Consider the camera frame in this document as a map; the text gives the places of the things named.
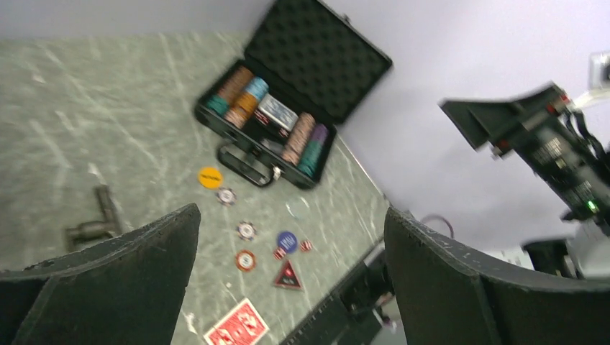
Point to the yellow dealer button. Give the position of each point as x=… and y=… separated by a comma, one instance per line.
x=210, y=177

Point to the orange white poker chip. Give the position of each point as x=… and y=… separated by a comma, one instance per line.
x=245, y=260

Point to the white purple poker chip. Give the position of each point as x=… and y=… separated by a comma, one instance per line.
x=226, y=196

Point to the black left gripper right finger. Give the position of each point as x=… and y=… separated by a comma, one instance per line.
x=450, y=293

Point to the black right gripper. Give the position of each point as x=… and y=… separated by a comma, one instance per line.
x=532, y=127

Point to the blue playing card deck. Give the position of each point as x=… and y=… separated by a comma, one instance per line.
x=278, y=112

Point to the red die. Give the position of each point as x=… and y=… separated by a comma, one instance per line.
x=279, y=253
x=306, y=246

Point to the blue small blind button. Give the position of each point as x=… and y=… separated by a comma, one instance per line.
x=287, y=241

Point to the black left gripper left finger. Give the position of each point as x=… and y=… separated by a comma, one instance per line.
x=125, y=290

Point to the red playing card deck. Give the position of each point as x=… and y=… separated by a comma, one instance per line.
x=243, y=325

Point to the red black triangular button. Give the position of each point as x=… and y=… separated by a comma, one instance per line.
x=287, y=277

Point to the white blue poker chip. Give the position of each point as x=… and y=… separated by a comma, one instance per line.
x=246, y=231

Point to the black poker set case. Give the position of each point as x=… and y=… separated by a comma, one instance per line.
x=313, y=61

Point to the clear plastic disc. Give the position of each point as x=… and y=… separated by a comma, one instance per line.
x=298, y=207

